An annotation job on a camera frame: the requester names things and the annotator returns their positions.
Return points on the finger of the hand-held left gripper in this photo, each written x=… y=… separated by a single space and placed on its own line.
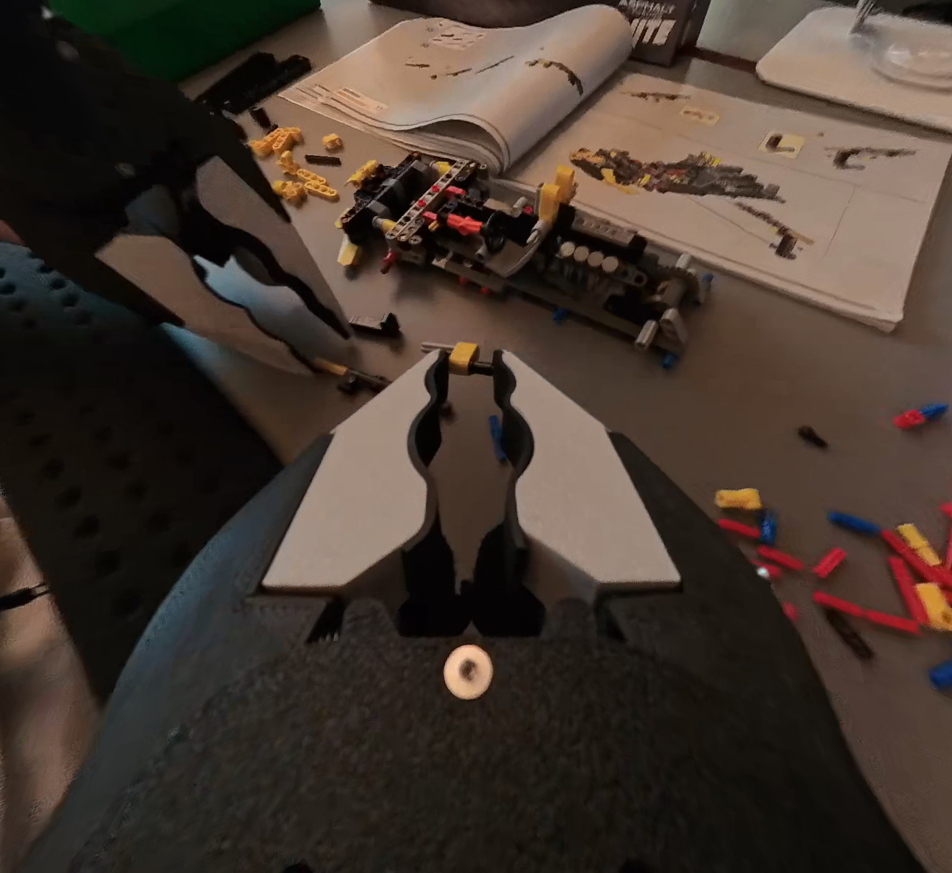
x=178 y=285
x=260 y=218

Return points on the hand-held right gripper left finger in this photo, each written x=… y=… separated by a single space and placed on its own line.
x=349 y=508

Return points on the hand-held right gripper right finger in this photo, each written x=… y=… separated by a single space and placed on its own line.
x=587 y=508

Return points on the black rod subassembly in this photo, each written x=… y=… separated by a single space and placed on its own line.
x=353 y=376

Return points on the grey toy axle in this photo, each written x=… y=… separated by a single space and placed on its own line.
x=435 y=348

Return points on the small yellow building piece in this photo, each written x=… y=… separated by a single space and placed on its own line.
x=462 y=357

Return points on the pile of yellow building pieces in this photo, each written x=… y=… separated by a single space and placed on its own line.
x=297 y=173

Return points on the group of small black pieces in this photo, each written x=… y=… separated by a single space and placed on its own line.
x=321 y=159

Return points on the single blue connector pin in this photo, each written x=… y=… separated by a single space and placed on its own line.
x=497 y=438

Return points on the long black building beam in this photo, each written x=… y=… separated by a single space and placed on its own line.
x=253 y=81

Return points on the black angled building beam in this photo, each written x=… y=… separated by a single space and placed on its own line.
x=375 y=325

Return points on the green plastic bin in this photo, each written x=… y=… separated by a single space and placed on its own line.
x=186 y=2

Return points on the black toy connector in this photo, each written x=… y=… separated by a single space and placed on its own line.
x=812 y=436

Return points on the partly built toy car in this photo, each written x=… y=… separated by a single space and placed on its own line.
x=520 y=240

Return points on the pile of red blue pins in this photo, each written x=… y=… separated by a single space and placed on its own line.
x=892 y=560

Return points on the open instruction booklet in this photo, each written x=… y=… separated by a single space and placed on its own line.
x=744 y=218

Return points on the wooden document stand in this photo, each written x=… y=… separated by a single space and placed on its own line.
x=855 y=54

